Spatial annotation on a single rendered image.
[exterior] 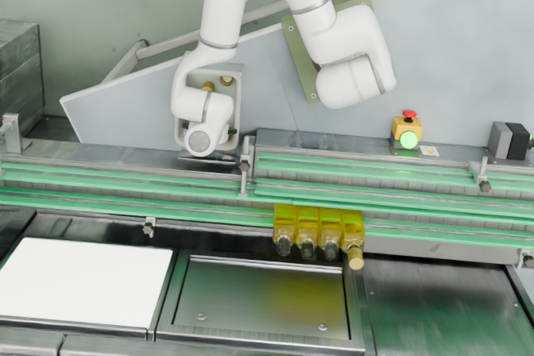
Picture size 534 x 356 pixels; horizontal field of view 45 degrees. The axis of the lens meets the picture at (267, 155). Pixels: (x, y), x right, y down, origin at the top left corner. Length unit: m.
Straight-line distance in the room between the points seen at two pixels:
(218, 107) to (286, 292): 0.50
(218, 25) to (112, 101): 0.59
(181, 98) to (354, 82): 0.39
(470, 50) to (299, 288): 0.77
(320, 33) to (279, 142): 0.47
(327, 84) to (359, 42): 0.12
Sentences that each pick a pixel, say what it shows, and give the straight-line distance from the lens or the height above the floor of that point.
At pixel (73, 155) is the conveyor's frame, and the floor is 0.84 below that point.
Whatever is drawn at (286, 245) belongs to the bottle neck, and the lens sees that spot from 1.54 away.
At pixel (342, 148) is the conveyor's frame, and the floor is 0.85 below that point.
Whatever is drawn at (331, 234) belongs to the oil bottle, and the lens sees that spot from 1.59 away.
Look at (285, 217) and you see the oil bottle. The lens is 1.62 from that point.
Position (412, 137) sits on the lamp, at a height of 0.85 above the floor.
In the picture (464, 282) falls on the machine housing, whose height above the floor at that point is 0.97.
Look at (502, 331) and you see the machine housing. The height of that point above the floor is 1.17.
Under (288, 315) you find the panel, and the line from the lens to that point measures 1.56.
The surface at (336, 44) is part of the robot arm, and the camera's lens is 1.34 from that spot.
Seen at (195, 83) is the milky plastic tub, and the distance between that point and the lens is 1.77.
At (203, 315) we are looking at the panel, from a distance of 1.54.
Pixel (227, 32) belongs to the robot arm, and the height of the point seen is 1.11.
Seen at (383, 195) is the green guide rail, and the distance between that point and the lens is 1.73.
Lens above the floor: 2.43
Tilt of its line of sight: 65 degrees down
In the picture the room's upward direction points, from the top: 175 degrees counter-clockwise
